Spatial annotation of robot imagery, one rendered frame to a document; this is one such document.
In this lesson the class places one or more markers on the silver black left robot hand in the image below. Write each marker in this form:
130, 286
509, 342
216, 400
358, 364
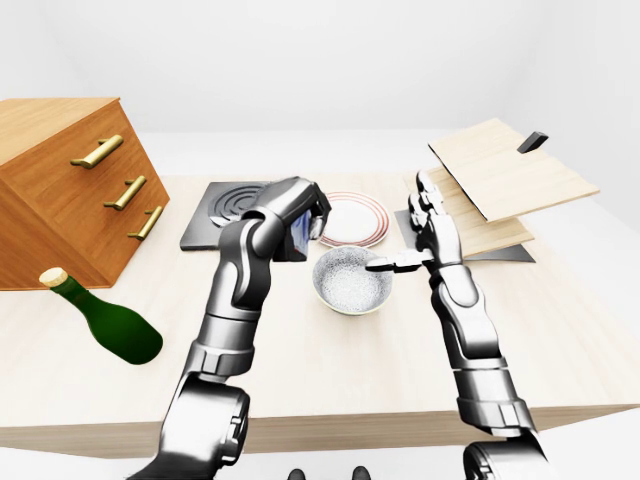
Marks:
292, 197

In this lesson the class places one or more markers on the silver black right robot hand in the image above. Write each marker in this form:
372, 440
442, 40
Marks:
440, 240

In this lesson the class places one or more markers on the blue cream cheese box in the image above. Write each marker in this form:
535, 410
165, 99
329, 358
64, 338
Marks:
300, 235

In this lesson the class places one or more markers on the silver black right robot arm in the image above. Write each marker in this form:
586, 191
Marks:
475, 340

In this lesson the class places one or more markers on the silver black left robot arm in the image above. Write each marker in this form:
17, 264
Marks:
225, 320

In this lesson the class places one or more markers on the grey speckled patterned bowl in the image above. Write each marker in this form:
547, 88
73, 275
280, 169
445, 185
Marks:
350, 287

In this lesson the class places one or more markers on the white plate with red rings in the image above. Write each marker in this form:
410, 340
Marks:
356, 220

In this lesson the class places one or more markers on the flat dark stove plate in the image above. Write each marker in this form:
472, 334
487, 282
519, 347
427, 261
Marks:
200, 230

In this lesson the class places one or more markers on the wooden cabinet drawer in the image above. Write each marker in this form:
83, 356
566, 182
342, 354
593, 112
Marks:
50, 185
122, 253
90, 235

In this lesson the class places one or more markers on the green bottle with cork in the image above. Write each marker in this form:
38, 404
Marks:
120, 327

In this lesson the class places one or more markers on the small dark rounded shape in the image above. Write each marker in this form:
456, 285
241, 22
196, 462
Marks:
297, 474
360, 473

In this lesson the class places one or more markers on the wooden cabinet with drawers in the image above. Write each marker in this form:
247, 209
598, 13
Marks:
40, 120

